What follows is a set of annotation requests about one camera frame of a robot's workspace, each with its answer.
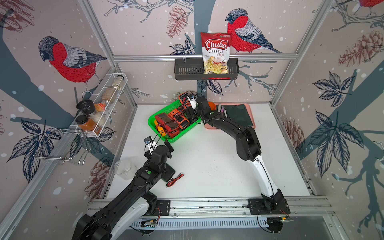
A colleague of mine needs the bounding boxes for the red cassava chips bag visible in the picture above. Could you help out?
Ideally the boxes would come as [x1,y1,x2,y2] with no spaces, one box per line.
[201,33,232,74]

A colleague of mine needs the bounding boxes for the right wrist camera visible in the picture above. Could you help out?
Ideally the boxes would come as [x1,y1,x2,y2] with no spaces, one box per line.
[188,94,197,110]

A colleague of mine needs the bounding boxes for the black lid jar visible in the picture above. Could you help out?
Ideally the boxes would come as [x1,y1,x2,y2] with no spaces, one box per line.
[76,100,96,115]

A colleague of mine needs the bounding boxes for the aluminium front rail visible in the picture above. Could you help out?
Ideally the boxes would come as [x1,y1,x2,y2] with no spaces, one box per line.
[163,196,336,219]

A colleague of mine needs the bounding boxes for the green plastic basket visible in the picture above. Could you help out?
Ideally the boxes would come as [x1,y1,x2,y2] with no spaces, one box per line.
[148,101,198,143]

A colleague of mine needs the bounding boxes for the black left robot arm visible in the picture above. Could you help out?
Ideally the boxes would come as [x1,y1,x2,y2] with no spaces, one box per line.
[72,141,174,240]

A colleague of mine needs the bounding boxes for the dark green cloth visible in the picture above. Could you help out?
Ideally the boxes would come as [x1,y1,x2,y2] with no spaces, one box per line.
[219,104,254,127]

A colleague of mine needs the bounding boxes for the red black test leads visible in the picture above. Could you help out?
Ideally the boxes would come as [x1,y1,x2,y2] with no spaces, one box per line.
[166,173,184,188]

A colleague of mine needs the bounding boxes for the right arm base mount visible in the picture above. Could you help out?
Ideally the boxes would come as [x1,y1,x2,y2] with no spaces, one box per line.
[248,189,291,215]

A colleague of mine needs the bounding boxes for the orange multimeter face down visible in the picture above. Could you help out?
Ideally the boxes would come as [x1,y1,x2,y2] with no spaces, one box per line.
[168,109,190,131]

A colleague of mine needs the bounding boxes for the clear plastic cup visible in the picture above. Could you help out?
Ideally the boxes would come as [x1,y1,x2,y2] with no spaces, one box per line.
[115,160,137,181]

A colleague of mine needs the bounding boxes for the black wall basket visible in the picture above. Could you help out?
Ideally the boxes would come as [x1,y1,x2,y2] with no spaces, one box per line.
[174,59,240,81]

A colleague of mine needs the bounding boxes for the yellow multimeter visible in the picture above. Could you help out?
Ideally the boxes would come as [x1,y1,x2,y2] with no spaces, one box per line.
[156,124,166,136]

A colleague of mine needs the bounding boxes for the orange multimeter face up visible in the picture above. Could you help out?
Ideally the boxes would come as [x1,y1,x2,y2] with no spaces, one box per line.
[179,92,195,110]

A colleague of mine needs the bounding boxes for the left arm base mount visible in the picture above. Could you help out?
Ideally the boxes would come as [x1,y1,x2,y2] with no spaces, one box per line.
[137,192,171,217]

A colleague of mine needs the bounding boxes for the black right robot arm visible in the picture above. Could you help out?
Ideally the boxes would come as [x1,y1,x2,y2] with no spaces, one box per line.
[191,97,285,212]

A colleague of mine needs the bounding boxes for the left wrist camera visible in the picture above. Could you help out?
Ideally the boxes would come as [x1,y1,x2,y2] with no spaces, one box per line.
[144,136,157,154]

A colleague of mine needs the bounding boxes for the pink plastic tray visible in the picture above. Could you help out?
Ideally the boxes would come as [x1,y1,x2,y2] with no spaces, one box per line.
[216,104,256,128]

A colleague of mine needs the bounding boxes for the large red multimeter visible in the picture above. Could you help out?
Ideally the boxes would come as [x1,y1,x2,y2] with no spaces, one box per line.
[155,113,175,127]

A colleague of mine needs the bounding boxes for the orange plastic bowl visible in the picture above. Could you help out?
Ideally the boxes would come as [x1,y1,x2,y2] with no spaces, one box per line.
[208,102,217,111]

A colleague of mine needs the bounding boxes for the white wire wall shelf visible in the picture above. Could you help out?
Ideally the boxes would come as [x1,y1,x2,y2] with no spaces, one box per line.
[35,73,128,166]

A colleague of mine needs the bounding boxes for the orange spice jar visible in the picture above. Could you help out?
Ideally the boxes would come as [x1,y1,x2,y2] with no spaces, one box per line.
[75,115,97,131]

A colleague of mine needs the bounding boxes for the black green multimeter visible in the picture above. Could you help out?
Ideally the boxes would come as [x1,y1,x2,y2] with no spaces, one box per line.
[162,164,176,182]

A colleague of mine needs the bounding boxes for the red black multimeter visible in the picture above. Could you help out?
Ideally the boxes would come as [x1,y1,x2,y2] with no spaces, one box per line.
[164,122,180,138]

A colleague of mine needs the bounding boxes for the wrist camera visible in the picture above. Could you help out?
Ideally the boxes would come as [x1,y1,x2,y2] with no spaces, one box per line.
[188,94,197,110]
[144,136,157,154]

